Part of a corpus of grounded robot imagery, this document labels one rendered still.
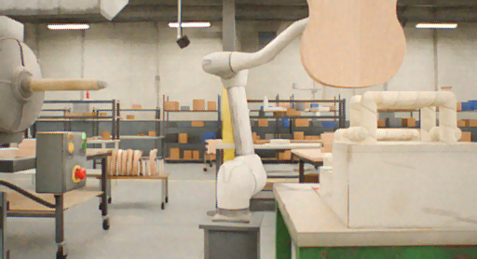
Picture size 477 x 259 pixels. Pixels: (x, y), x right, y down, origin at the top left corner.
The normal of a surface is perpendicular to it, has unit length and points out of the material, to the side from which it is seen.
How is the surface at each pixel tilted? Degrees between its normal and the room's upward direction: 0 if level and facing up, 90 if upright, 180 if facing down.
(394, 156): 90
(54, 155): 90
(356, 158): 90
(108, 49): 90
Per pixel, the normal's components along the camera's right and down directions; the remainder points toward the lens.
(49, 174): -0.01, -0.02
